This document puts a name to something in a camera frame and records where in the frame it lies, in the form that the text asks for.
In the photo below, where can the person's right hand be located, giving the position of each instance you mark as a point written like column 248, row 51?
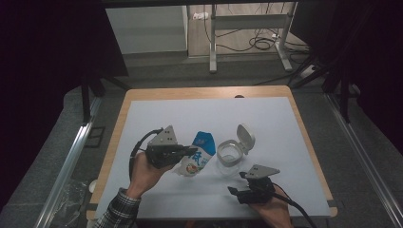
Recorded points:
column 275, row 213

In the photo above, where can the white cabinet panel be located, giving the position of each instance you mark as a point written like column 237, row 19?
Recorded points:
column 145, row 30

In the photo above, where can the blue and white milk pouch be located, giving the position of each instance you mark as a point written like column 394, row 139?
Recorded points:
column 201, row 155

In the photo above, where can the white table sheet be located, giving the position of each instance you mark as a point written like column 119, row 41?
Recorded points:
column 275, row 126

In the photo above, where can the black metal stand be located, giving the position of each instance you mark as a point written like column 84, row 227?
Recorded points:
column 343, row 95
column 85, row 98

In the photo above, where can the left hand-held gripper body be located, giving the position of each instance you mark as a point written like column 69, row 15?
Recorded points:
column 161, row 152

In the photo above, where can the person's left hand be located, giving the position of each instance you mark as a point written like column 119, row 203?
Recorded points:
column 144, row 177

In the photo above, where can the wooden table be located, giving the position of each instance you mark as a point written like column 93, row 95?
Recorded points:
column 202, row 91

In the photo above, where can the clear cup with white lid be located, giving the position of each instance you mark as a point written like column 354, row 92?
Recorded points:
column 231, row 153

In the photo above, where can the black tape strip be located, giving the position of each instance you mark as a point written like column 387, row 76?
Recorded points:
column 91, row 207
column 332, row 203

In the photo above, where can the white metal desk frame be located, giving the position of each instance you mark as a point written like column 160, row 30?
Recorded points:
column 213, row 47

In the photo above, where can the small white cloth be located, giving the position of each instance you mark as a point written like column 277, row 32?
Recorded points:
column 200, row 15

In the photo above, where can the aluminium rail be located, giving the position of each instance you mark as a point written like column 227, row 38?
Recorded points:
column 361, row 152
column 68, row 167

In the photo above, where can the clear plastic bag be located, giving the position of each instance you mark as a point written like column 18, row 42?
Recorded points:
column 68, row 202

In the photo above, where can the white power strip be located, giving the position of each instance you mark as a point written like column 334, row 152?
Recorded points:
column 307, row 71

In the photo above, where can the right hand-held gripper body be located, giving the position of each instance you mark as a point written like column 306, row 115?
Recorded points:
column 258, row 191

